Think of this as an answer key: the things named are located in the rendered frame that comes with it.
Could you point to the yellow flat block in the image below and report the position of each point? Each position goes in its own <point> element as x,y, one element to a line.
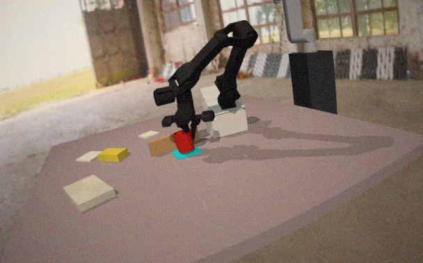
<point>113,154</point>

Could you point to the red cup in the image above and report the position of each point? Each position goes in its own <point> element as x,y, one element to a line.
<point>183,141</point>

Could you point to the tan wooden bar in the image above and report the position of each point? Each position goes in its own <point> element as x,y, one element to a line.
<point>165,144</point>

